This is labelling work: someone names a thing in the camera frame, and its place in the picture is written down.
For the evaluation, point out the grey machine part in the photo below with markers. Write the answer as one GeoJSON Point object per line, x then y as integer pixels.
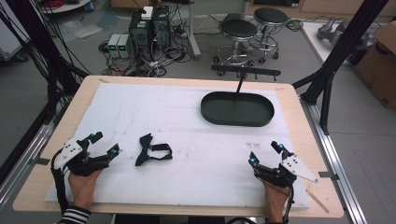
{"type": "Point", "coordinates": [330, 31]}

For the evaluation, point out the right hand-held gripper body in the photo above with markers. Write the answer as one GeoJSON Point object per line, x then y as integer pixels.
{"type": "Point", "coordinates": [297, 168]}

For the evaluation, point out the cardboard box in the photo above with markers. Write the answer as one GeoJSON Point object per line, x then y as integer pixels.
{"type": "Point", "coordinates": [378, 68]}

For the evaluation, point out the person's right hand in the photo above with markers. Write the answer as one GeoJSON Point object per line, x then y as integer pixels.
{"type": "Point", "coordinates": [275, 197]}

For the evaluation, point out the aluminium rail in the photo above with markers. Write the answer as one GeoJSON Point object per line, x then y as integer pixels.
{"type": "Point", "coordinates": [21, 165]}
{"type": "Point", "coordinates": [336, 161]}

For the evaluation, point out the black round stool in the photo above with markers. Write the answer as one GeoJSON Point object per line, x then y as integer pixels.
{"type": "Point", "coordinates": [271, 15]}
{"type": "Point", "coordinates": [239, 29]}

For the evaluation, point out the black hook stand with tray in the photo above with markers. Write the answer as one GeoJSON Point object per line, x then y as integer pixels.
{"type": "Point", "coordinates": [236, 112]}

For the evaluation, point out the black computer tower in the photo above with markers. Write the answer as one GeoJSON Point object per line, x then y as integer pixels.
{"type": "Point", "coordinates": [162, 28]}
{"type": "Point", "coordinates": [140, 32]}

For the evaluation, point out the grey power supply unit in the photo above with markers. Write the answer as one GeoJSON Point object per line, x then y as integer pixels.
{"type": "Point", "coordinates": [113, 45]}
{"type": "Point", "coordinates": [124, 46]}

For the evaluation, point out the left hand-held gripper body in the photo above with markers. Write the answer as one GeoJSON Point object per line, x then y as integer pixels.
{"type": "Point", "coordinates": [70, 151]}

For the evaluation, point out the white box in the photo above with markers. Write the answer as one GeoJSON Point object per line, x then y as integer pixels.
{"type": "Point", "coordinates": [147, 12]}

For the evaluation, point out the person's left hand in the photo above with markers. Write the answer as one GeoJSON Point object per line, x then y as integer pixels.
{"type": "Point", "coordinates": [82, 188]}

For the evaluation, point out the black bow tie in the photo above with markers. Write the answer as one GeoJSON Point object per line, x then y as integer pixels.
{"type": "Point", "coordinates": [146, 151]}

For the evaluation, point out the round white table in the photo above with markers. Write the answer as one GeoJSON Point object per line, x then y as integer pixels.
{"type": "Point", "coordinates": [67, 5]}

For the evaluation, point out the black metal frame post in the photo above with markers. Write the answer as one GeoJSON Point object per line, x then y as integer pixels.
{"type": "Point", "coordinates": [339, 53]}

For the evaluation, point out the black tape piece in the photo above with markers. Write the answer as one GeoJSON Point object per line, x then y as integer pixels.
{"type": "Point", "coordinates": [40, 161]}
{"type": "Point", "coordinates": [328, 176]}

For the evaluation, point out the flat wooden stick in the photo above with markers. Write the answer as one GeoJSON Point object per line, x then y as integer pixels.
{"type": "Point", "coordinates": [317, 201]}

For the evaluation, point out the white foam mat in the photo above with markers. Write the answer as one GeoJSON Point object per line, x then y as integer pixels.
{"type": "Point", "coordinates": [186, 161]}

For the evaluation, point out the grey desk leg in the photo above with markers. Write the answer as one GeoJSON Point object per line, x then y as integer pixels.
{"type": "Point", "coordinates": [193, 34]}

